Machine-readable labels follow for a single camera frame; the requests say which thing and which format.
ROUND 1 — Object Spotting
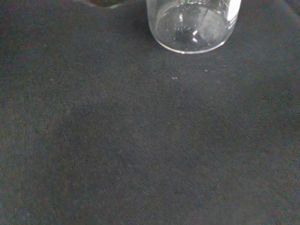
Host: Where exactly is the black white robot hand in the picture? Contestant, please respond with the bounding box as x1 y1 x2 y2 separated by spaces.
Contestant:
72 0 128 9

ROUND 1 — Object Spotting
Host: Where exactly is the black cloth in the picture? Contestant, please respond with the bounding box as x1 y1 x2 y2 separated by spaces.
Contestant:
0 0 300 225

